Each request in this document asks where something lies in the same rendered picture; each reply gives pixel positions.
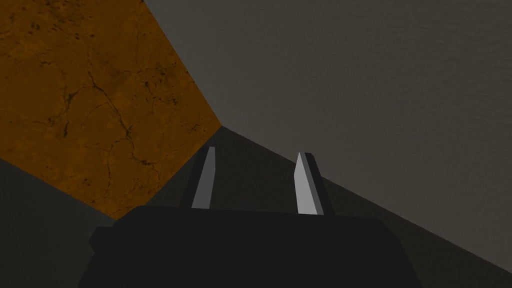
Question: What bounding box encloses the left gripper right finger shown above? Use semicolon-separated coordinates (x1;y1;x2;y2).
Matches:
293;151;335;217

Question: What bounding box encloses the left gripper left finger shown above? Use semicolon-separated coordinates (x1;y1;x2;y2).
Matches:
179;145;217;210

